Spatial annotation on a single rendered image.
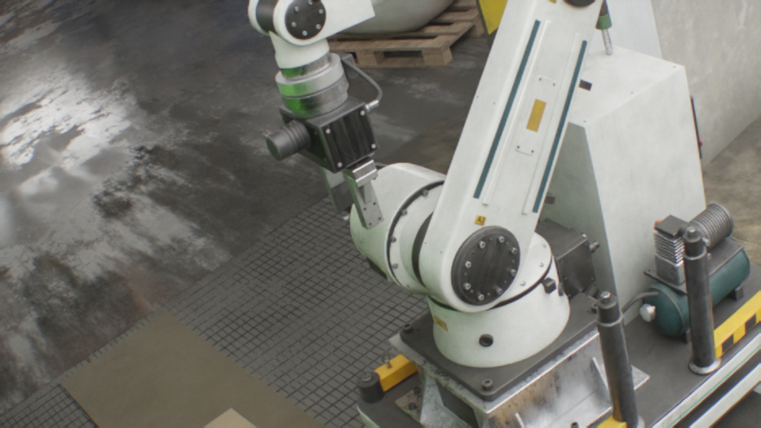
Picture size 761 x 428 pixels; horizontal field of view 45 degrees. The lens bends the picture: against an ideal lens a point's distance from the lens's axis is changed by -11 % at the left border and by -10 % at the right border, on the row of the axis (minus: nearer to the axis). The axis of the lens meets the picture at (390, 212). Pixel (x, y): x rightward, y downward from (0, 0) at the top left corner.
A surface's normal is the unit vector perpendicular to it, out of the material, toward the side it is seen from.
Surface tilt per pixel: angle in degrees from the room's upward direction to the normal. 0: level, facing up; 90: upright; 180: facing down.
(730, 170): 0
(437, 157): 0
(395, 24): 115
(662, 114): 90
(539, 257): 34
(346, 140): 90
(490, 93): 49
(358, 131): 90
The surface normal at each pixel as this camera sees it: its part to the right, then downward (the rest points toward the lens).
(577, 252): 0.51, 0.30
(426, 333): -0.28, -0.83
